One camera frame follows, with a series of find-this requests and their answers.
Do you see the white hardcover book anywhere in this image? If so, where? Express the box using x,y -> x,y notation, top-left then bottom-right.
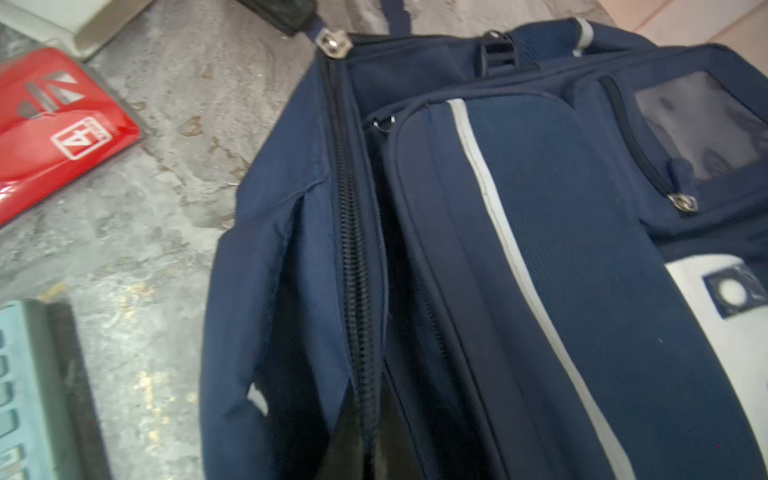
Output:
1,0 -> 152,60

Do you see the light blue calculator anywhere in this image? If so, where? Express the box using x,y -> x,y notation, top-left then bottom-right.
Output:
1,299 -> 84,479

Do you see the navy blue student backpack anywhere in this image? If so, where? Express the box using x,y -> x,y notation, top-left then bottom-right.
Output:
200,1 -> 767,479

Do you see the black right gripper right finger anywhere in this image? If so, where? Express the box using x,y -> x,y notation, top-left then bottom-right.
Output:
376,383 -> 423,480

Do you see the red booklet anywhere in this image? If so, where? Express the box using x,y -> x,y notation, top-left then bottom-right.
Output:
1,47 -> 143,224

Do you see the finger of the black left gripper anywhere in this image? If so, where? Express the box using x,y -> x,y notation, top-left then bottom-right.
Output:
238,0 -> 317,36

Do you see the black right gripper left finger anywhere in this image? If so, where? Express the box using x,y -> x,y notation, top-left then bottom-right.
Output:
315,389 -> 365,480

